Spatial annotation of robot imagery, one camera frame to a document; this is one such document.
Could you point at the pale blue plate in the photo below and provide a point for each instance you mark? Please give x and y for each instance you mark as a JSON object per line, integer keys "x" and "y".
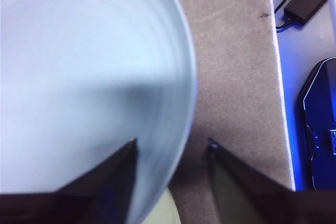
{"x": 78, "y": 64}

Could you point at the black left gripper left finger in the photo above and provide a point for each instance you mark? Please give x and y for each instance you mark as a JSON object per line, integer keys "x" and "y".
{"x": 86, "y": 203}

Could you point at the pale green plate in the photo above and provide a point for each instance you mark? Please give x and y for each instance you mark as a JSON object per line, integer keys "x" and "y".
{"x": 165, "y": 208}

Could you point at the black computer case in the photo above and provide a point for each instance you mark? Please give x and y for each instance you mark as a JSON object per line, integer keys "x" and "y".
{"x": 317, "y": 129}

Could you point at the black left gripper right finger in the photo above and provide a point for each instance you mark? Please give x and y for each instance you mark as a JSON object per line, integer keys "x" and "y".
{"x": 262, "y": 203}

